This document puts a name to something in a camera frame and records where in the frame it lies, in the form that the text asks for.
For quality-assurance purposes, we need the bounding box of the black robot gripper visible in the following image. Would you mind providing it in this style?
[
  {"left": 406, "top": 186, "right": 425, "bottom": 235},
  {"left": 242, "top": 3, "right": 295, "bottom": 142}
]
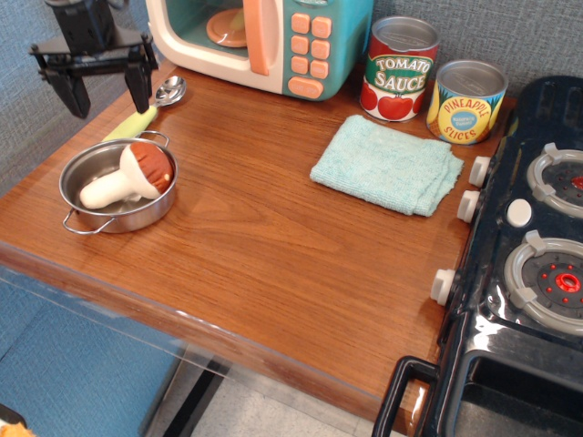
[{"left": 28, "top": 1, "right": 159, "bottom": 119}]

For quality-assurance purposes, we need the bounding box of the spoon with green handle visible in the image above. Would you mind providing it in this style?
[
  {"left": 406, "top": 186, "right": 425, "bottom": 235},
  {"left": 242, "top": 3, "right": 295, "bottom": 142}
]
[{"left": 103, "top": 76, "right": 187, "bottom": 141}]

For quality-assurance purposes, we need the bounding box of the small steel pot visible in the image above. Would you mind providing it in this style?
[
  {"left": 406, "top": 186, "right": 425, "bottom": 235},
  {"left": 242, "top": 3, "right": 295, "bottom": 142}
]
[{"left": 59, "top": 131, "right": 179, "bottom": 236}]

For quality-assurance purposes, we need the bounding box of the light blue folded cloth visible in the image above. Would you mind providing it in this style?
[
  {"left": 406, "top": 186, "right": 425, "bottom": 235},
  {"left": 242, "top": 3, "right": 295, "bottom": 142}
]
[{"left": 310, "top": 115, "right": 464, "bottom": 217}]

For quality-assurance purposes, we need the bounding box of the plush mushroom toy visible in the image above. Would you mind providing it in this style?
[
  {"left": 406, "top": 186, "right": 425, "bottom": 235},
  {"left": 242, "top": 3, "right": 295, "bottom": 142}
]
[{"left": 80, "top": 142, "right": 174, "bottom": 209}]

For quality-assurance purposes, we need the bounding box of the orange microwave turntable plate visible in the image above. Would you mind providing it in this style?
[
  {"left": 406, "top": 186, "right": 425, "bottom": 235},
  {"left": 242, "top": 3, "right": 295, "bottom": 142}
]
[{"left": 206, "top": 8, "right": 247, "bottom": 48}]

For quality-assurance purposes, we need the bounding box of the teal toy microwave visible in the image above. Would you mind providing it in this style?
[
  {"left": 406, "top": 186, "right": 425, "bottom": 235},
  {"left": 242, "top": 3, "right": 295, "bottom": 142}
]
[{"left": 147, "top": 0, "right": 373, "bottom": 101}]

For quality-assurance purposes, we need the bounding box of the tomato sauce can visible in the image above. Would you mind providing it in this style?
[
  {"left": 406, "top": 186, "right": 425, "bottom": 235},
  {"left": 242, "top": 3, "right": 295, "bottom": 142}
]
[{"left": 360, "top": 15, "right": 440, "bottom": 122}]

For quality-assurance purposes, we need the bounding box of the orange plush object corner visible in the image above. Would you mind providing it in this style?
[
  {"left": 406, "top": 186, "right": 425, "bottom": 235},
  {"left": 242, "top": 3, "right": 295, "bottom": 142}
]
[{"left": 0, "top": 422, "right": 36, "bottom": 437}]

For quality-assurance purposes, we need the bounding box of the pineapple slices can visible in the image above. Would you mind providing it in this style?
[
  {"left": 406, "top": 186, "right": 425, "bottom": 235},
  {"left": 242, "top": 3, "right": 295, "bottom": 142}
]
[{"left": 426, "top": 59, "right": 508, "bottom": 145}]

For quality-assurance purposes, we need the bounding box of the white stove knob middle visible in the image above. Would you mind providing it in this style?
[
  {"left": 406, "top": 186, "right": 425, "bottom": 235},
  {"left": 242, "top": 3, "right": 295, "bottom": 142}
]
[{"left": 457, "top": 190, "right": 480, "bottom": 223}]

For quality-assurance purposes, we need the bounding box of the white stove knob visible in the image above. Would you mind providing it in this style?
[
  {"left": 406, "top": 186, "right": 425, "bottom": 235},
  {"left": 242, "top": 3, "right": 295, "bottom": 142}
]
[
  {"left": 457, "top": 190, "right": 480, "bottom": 223},
  {"left": 469, "top": 156, "right": 491, "bottom": 188},
  {"left": 430, "top": 269, "right": 455, "bottom": 306}
]

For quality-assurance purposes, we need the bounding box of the white stove knob upper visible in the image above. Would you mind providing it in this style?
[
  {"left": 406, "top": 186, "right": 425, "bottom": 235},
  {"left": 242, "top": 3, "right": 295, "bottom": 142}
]
[{"left": 469, "top": 156, "right": 491, "bottom": 188}]

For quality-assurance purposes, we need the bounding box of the white stove knob lower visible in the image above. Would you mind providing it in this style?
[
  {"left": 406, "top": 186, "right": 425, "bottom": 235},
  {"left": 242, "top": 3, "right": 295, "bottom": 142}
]
[{"left": 430, "top": 269, "right": 455, "bottom": 306}]

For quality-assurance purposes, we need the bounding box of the white round stove button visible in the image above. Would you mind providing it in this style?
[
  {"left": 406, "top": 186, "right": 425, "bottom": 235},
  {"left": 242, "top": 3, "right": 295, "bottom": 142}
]
[{"left": 506, "top": 198, "right": 532, "bottom": 228}]

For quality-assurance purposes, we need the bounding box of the grey upper stove burner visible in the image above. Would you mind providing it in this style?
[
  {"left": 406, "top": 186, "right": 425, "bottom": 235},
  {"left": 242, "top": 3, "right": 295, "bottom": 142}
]
[{"left": 527, "top": 143, "right": 582, "bottom": 219}]

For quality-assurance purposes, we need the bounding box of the grey stove burner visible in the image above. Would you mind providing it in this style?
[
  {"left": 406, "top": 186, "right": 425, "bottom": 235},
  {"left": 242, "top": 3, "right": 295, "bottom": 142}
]
[
  {"left": 504, "top": 230, "right": 582, "bottom": 337},
  {"left": 527, "top": 143, "right": 582, "bottom": 219}
]

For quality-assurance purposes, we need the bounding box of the grey lower stove burner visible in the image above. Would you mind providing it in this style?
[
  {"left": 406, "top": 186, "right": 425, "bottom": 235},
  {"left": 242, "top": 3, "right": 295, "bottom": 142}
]
[{"left": 504, "top": 230, "right": 582, "bottom": 337}]

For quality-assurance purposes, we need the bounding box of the black toy stove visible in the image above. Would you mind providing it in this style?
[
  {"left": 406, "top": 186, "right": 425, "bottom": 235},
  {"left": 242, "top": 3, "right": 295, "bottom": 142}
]
[{"left": 373, "top": 76, "right": 582, "bottom": 436}]

